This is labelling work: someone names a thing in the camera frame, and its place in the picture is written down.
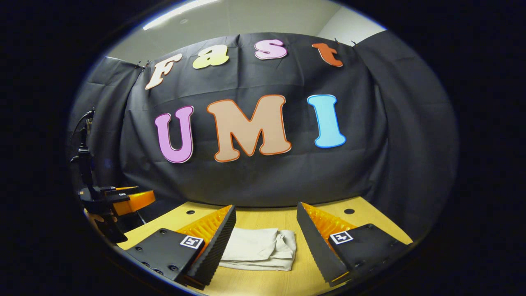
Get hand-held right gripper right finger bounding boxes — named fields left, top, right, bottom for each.
left=297, top=201, right=413, bottom=287

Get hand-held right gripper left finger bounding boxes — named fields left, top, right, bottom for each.
left=125, top=204, right=237, bottom=290

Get white jeans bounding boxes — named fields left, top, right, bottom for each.
left=219, top=227, right=297, bottom=272

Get black backdrop cloth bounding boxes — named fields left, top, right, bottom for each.
left=68, top=31, right=459, bottom=239

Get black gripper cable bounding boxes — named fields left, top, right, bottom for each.
left=69, top=108, right=96, bottom=165

